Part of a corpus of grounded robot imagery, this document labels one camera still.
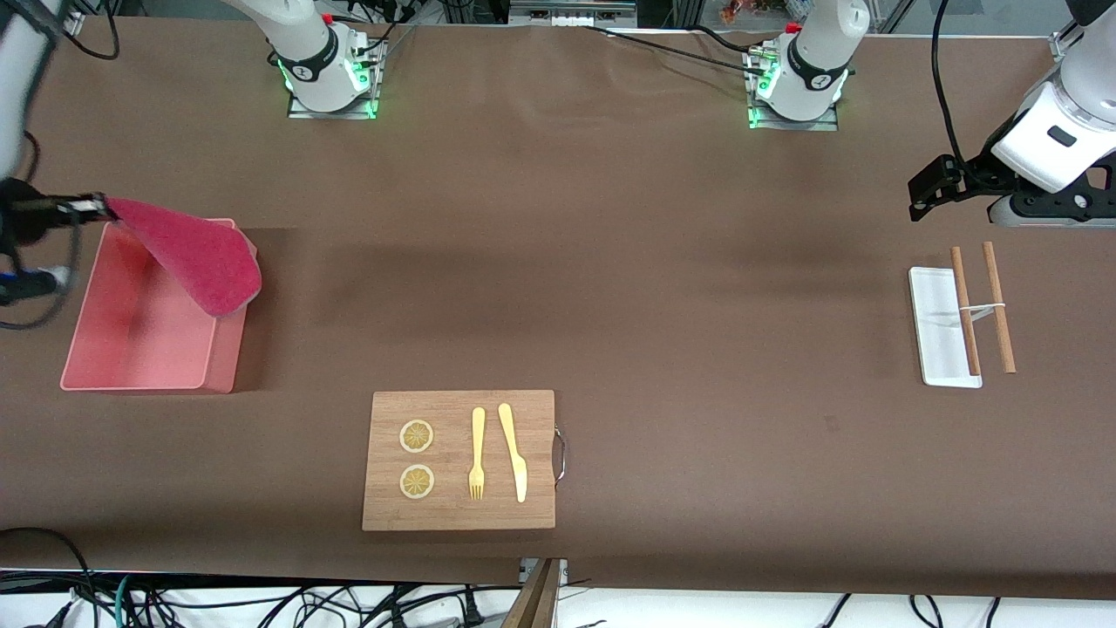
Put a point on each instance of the pink cloth with grey backing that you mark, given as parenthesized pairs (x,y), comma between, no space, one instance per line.
(209,270)

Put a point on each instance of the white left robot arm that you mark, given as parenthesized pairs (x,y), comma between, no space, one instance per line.
(1037,157)

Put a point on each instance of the lemon slice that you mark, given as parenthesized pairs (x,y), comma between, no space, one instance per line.
(417,436)
(417,482)

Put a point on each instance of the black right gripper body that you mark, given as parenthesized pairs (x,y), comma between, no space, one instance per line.
(28,218)

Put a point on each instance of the grey metal box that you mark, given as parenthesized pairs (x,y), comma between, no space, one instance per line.
(567,13)

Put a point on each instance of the brown wooden strut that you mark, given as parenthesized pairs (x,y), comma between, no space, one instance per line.
(536,602)

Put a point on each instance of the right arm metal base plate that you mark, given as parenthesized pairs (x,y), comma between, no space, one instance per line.
(331,114)

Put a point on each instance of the small metal bracket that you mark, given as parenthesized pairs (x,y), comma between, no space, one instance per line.
(563,569)

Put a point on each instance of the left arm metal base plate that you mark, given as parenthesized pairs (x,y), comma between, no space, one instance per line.
(793,125)

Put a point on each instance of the yellow plastic knife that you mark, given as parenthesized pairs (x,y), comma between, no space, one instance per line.
(514,453)

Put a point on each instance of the aluminium frame profile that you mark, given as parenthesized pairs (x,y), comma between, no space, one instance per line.
(1062,48)

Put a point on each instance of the large table cover sheet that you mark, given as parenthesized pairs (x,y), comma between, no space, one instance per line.
(610,262)

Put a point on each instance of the aluminium frame post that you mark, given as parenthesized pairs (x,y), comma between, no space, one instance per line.
(689,10)

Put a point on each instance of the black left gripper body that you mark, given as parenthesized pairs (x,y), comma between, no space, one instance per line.
(975,171)

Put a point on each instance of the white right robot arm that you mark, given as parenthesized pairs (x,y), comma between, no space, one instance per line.
(305,44)

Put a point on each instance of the pink plastic bin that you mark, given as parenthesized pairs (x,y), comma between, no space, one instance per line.
(139,349)

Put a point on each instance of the wooden cutting board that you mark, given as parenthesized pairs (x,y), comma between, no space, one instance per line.
(453,515)

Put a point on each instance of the white rectangular rack tray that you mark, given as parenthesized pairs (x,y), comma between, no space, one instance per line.
(937,349)

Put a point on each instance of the yellow plastic fork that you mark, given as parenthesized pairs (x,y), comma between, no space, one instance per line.
(478,436)

